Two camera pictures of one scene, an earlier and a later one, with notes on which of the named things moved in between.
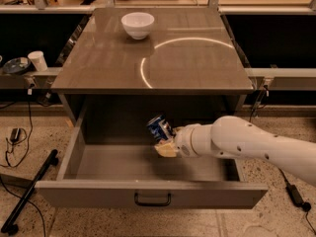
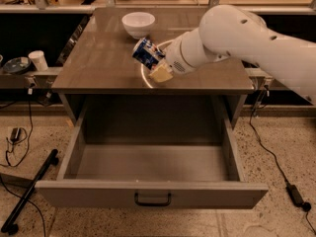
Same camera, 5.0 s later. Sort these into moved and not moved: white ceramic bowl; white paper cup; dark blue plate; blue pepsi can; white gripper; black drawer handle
Moved: blue pepsi can; white gripper
Not moved: white ceramic bowl; dark blue plate; black drawer handle; white paper cup
